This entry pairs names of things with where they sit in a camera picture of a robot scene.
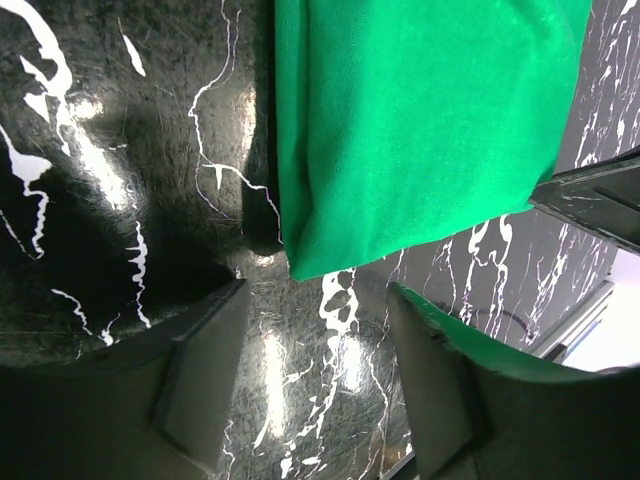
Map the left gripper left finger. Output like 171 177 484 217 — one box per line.
1 280 248 479

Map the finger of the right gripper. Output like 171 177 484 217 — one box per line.
529 149 639 253

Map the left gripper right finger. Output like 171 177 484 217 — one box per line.
388 284 639 479

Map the green t shirt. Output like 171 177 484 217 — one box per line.
274 1 591 281

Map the black marble pattern mat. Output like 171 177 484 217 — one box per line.
1 1 616 479

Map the aluminium frame rail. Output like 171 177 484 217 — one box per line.
528 280 615 364

